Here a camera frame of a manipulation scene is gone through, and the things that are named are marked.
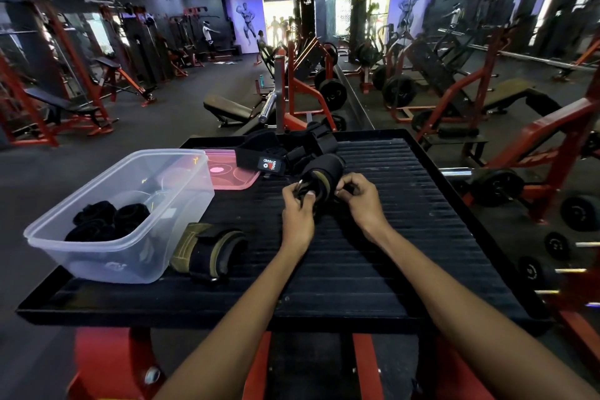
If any red power rack with bench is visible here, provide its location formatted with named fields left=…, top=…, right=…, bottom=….
left=0, top=0, right=118, bottom=148

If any person's left hand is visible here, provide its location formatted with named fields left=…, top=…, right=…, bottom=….
left=281, top=182, right=316, bottom=258

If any black ribbed platform tray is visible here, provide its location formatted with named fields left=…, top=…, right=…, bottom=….
left=16, top=129, right=554, bottom=400

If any large wall mirror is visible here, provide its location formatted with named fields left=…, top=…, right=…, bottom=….
left=335, top=0, right=600, bottom=349

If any black weight stack machine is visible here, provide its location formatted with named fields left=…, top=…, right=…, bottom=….
left=121, top=10, right=163, bottom=84

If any black cable tower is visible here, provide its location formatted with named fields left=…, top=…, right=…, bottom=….
left=292, top=0, right=318, bottom=39

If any person's right forearm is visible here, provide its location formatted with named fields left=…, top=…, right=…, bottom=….
left=374, top=226, right=600, bottom=400

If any clear plastic container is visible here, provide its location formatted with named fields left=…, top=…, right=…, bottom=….
left=23, top=149, right=216, bottom=284

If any person's left forearm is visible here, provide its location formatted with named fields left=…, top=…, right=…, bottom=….
left=154, top=244, right=310, bottom=400

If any purple bodybuilder wall mural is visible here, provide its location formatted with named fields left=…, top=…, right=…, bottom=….
left=229, top=0, right=268, bottom=54

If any red plate-loaded machine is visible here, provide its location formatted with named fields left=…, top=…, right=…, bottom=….
left=274, top=38, right=349, bottom=133

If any black weight plate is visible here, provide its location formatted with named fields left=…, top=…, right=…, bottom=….
left=318, top=78, right=349, bottom=111

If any pink plastic lid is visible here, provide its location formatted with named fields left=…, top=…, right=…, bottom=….
left=192, top=149, right=261, bottom=191

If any person's right hand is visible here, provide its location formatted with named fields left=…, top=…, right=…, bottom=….
left=335, top=173, right=393, bottom=246

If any chrome barbell sleeve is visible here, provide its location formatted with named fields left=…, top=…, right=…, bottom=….
left=258, top=91, right=278, bottom=124

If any black low bench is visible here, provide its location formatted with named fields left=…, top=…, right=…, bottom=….
left=204, top=94, right=255, bottom=128

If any red incline bench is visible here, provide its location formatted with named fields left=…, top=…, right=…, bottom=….
left=92, top=56, right=158, bottom=107

